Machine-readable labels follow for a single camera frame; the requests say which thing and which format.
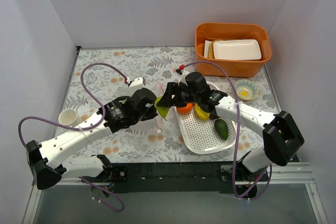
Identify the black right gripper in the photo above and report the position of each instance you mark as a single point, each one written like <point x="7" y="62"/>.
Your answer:
<point x="172" y="95"/>

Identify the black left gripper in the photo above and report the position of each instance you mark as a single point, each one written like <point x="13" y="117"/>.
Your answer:
<point x="148" y="107"/>

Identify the green pear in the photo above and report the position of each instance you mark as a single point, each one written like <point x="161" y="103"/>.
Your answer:
<point x="162" y="111"/>

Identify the clear zip top bag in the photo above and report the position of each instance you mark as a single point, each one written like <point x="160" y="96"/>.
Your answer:
<point x="159" y="121"/>

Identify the dark green avocado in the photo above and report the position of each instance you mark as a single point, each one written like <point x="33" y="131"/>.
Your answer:
<point x="221" y="128"/>

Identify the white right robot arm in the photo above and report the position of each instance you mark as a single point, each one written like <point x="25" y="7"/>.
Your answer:
<point x="281" y="136"/>

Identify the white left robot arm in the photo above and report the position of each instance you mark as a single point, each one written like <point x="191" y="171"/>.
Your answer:
<point x="50" y="160"/>

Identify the orange fruit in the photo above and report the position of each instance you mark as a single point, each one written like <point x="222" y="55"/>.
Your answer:
<point x="186" y="109"/>

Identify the yellow star fruit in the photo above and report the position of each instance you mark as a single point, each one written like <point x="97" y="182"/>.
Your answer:
<point x="200" y="113"/>

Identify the white perforated plastic basket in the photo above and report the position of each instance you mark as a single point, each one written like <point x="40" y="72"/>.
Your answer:
<point x="200" y="136"/>

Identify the white cup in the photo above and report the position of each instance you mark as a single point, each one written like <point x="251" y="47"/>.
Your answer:
<point x="69" y="117"/>

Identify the yellow plate in tub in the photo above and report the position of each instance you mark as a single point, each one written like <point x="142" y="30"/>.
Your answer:
<point x="208" y="49"/>

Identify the white rectangular plate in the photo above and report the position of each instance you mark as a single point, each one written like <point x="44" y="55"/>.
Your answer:
<point x="246" y="49"/>

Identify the small patterned bowl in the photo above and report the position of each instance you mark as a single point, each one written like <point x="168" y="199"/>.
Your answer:
<point x="246" y="90"/>

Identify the orange plastic tub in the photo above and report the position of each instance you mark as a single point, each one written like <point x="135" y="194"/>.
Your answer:
<point x="229" y="31"/>

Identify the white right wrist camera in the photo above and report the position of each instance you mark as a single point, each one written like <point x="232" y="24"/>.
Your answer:
<point x="182" y="73"/>

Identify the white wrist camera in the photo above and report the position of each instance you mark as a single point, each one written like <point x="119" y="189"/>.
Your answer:
<point x="182" y="73"/>
<point x="135" y="85"/>

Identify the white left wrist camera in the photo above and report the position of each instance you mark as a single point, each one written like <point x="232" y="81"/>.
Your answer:
<point x="135" y="85"/>

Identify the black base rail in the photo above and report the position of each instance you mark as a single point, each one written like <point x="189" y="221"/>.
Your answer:
<point x="167" y="177"/>

